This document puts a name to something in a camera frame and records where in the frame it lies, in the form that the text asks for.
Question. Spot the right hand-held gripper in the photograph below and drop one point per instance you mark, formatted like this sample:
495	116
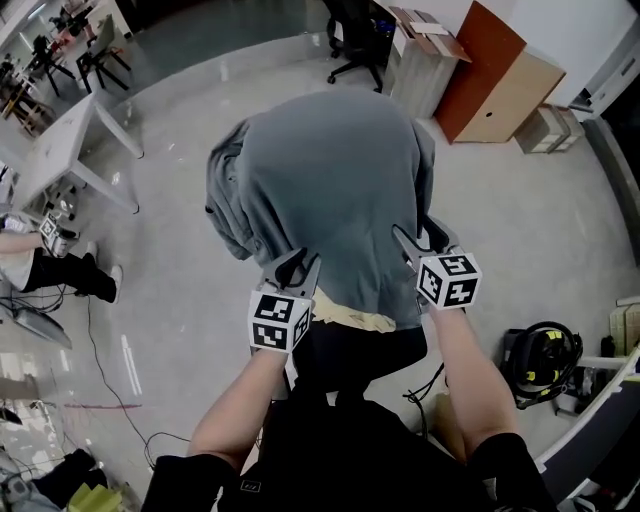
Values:
450	282

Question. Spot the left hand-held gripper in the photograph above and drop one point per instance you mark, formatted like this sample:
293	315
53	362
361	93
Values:
277	322

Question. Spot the grey shirt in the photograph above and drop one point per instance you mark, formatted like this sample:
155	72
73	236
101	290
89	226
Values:
325	190

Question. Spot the black armrest office chair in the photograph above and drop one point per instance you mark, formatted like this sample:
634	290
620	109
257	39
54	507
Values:
360	360

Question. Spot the person's right forearm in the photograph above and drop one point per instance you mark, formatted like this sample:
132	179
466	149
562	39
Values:
470	375

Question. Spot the person's left forearm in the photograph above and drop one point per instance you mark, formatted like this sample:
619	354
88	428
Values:
235	410

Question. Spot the black swivel chair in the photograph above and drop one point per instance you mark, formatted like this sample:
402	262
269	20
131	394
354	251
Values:
357	35

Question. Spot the light grey black-legged chair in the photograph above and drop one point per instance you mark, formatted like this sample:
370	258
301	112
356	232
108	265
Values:
107	35

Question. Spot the cream crumpled cloth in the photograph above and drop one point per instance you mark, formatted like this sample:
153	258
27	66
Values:
350	315

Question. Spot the grey wood cabinet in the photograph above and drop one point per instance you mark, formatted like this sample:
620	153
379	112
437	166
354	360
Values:
420	85

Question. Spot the beige cardboard box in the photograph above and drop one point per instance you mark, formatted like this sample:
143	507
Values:
570	125
540	132

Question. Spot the red-brown wooden panel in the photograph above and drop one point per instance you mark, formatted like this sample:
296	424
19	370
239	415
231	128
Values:
480	75

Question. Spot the person's black shirt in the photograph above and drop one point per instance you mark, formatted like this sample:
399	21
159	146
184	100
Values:
350	460

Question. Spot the stack of wood sample boards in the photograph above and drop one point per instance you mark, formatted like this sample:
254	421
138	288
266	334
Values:
425	27

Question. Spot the dark glass door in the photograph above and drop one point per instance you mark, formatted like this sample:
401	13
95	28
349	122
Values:
627	140

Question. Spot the white office desk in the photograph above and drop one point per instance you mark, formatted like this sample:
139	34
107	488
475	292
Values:
562	440

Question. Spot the white rectangular table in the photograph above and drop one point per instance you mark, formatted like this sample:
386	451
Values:
65	145

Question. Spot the yellow-green foam block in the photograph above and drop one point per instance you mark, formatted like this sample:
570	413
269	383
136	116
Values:
95	500

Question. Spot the brown wooden stool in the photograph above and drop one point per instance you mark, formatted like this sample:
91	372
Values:
25	107

